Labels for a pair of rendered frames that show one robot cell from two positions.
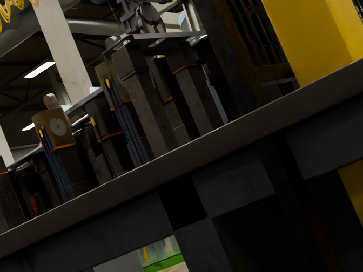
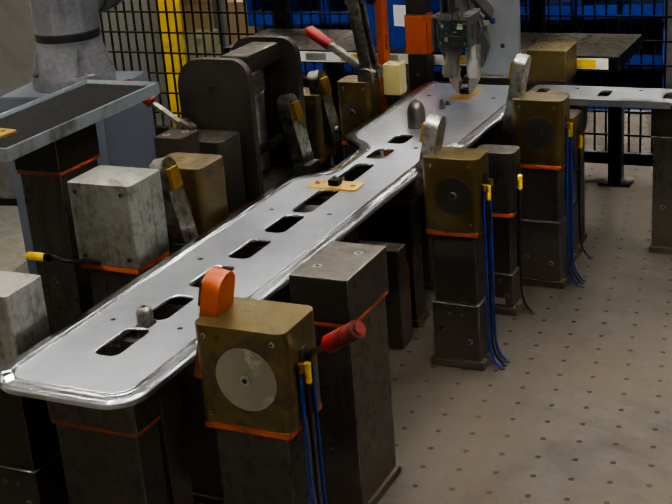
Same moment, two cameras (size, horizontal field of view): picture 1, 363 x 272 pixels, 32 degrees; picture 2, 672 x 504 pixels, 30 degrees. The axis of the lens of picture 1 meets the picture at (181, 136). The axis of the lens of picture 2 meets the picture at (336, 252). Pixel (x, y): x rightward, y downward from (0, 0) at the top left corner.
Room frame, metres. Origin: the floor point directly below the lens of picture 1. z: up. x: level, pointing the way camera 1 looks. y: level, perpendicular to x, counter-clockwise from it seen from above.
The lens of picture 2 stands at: (2.43, 2.08, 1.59)
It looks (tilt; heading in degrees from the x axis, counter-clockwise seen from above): 21 degrees down; 258
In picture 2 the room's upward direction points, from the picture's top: 4 degrees counter-clockwise
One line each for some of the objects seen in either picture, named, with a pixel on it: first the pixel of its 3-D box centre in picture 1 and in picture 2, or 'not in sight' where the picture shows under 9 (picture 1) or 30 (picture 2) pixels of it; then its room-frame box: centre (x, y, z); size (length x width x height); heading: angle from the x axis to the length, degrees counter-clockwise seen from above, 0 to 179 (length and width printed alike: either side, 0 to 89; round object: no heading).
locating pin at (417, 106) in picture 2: not in sight; (416, 117); (1.82, 0.02, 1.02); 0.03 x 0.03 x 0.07
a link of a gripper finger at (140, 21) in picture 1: (145, 25); (476, 42); (1.68, -0.03, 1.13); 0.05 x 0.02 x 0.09; 141
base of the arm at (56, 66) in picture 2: not in sight; (71, 56); (2.39, -0.22, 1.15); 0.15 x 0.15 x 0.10
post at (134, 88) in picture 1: (149, 108); (665, 176); (1.35, 0.04, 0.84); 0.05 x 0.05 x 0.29; 51
